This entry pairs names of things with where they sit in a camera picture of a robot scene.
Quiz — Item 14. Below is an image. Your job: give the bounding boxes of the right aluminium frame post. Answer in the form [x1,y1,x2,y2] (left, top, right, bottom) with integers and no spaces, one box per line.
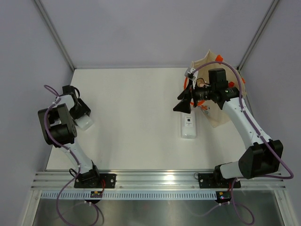
[237,0,281,72]

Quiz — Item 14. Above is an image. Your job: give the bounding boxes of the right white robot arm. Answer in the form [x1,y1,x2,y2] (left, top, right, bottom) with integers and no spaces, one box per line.
[173,68,283,187]

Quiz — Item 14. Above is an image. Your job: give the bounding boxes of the left aluminium frame post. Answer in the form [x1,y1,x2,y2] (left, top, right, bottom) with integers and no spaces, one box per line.
[32,0,76,72]

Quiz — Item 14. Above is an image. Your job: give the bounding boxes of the white slotted cable duct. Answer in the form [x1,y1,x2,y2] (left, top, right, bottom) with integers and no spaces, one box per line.
[41,190,217,200]

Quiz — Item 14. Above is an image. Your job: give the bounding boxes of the aluminium frame post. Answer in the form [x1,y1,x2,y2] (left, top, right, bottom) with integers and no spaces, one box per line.
[32,0,76,72]
[237,0,281,72]

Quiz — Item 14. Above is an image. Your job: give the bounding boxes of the white rectangular bottle black cap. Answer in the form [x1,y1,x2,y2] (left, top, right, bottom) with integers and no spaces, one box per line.
[181,111,197,139]

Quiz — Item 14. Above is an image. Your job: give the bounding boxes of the peach bottle pink cap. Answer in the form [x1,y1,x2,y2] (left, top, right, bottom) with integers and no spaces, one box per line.
[196,78,209,87]

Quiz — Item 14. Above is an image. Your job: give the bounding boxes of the canvas tote bag orange handles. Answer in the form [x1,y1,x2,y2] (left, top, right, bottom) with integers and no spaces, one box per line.
[184,51,247,128]

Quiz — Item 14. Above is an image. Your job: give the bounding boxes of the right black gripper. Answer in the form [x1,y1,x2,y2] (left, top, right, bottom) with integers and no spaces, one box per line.
[174,79,215,114]

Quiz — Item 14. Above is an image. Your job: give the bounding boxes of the aluminium mounting rail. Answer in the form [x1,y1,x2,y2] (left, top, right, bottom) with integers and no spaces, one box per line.
[31,169,286,191]

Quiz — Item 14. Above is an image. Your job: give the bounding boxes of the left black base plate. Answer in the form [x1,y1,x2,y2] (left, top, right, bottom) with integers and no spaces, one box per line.
[74,173,116,189]

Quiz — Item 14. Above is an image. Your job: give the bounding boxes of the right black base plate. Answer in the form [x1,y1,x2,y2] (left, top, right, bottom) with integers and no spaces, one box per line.
[197,173,234,189]

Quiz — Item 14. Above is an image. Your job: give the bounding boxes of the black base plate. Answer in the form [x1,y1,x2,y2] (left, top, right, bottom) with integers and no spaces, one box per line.
[197,173,234,189]
[74,173,116,189]

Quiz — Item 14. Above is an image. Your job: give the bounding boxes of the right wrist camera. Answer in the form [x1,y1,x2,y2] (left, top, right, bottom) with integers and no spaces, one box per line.
[184,67,198,88]

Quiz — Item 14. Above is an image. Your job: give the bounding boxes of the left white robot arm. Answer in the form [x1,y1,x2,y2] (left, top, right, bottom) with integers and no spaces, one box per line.
[38,85,103,188]

